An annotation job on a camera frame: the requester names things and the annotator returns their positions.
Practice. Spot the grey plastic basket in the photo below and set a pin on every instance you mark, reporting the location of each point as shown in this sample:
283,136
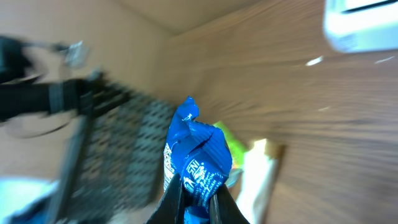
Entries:
113,161

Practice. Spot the blue snack packet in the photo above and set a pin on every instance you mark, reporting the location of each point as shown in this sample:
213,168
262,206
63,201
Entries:
198,152

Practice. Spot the green snack packet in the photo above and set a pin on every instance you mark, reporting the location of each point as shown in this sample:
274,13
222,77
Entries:
236,147

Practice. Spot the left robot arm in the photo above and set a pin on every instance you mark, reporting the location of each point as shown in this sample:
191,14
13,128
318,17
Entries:
21,95

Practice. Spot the white tube gold cap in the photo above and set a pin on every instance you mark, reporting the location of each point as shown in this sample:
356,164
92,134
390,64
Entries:
260,169

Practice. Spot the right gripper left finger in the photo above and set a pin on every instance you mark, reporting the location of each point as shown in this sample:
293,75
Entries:
171,207

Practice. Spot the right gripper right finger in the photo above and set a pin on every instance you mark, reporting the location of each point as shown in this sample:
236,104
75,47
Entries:
223,208

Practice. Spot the white barcode scanner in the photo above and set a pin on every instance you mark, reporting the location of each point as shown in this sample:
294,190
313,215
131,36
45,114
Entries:
360,26

